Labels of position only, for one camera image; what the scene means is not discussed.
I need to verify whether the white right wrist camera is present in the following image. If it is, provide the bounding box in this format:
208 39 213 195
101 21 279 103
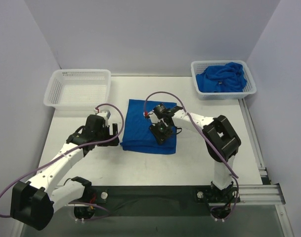
143 111 158 124

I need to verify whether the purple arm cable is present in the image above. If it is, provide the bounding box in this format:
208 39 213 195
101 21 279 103
0 103 125 221
143 91 240 220

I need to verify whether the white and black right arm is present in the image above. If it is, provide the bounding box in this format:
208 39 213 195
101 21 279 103
146 103 241 191

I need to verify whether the blue towel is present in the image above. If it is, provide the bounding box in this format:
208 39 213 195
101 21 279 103
121 99 176 155

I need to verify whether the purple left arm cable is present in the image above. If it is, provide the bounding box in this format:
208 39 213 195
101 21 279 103
0 103 125 221

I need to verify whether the white basket with towels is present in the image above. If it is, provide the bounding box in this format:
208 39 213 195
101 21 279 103
191 60 257 100

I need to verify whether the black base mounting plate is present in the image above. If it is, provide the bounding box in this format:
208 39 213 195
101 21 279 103
72 184 240 220

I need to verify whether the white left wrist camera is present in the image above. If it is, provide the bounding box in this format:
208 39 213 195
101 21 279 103
94 109 111 126

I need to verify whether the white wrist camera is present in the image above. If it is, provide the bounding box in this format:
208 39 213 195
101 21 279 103
94 109 111 126
143 111 158 124

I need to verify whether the crumpled blue towels pile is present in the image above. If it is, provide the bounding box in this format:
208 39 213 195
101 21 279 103
196 62 247 93

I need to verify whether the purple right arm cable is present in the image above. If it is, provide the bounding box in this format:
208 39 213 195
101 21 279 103
143 91 240 220

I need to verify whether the empty white plastic basket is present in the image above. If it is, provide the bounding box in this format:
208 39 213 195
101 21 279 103
43 69 111 111

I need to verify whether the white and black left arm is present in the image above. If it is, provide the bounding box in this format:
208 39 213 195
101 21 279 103
10 110 119 231

